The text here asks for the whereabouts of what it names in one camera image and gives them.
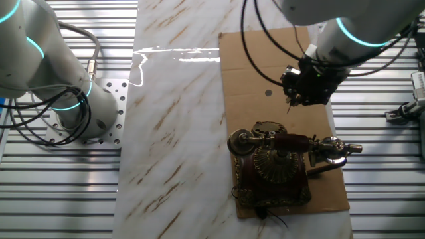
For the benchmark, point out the silver ribbed camera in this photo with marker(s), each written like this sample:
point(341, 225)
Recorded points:
point(419, 84)

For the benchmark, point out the black screwdriver green cap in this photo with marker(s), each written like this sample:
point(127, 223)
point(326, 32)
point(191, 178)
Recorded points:
point(289, 107)

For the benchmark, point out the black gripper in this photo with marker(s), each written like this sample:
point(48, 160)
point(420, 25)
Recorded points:
point(318, 83)

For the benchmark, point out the brown cardboard sheet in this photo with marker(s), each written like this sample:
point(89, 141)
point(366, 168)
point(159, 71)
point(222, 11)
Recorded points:
point(245, 109)
point(172, 132)

